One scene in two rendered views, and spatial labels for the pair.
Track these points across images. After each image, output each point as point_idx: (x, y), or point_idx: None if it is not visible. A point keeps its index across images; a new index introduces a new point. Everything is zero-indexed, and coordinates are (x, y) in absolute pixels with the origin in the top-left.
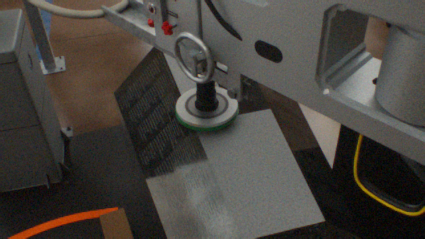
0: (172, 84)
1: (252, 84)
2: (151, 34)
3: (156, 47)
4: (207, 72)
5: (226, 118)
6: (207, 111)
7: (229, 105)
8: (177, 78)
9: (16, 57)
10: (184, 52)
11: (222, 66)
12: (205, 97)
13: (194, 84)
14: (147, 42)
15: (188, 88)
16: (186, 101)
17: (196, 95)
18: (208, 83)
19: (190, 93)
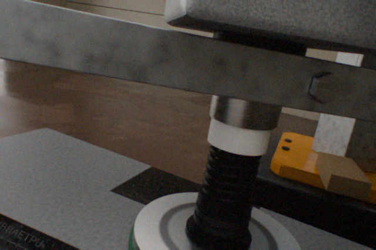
0: (26, 239)
1: (184, 183)
2: (79, 16)
3: (94, 69)
4: (346, 94)
5: (295, 243)
6: (248, 248)
7: (251, 216)
8: (32, 219)
9: None
10: (365, 2)
11: (101, 173)
12: (248, 205)
13: (89, 217)
14: (41, 58)
15: (87, 229)
16: (170, 249)
17: (210, 212)
18: (259, 161)
19: (150, 226)
